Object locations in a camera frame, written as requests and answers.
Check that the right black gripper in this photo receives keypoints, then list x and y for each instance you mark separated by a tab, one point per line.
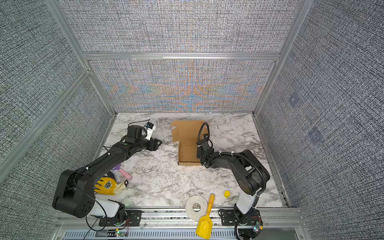
198	154

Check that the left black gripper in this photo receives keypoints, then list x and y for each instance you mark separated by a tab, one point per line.
154	145

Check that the brown cardboard box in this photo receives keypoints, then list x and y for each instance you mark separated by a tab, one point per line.
186	134

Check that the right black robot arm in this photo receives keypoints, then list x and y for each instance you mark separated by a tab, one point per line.
250	174

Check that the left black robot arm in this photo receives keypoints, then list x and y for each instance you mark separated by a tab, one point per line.
75	192

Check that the small yellow bottle cap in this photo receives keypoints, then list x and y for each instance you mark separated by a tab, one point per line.
227	194

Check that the yellow work glove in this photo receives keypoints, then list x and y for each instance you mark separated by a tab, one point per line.
109	186

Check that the white tape roll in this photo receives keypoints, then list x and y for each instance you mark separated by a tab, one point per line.
196	207

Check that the yellow plastic toy shovel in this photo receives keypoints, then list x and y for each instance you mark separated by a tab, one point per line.
204	228

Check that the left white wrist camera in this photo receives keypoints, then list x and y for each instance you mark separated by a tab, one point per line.
150	128

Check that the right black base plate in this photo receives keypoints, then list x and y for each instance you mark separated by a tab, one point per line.
231	217

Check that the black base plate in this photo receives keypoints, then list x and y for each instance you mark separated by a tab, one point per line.
231	217
128	218

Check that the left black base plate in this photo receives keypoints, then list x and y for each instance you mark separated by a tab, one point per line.
128	218

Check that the aluminium front frame rail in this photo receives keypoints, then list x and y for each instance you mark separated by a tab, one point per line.
174	224

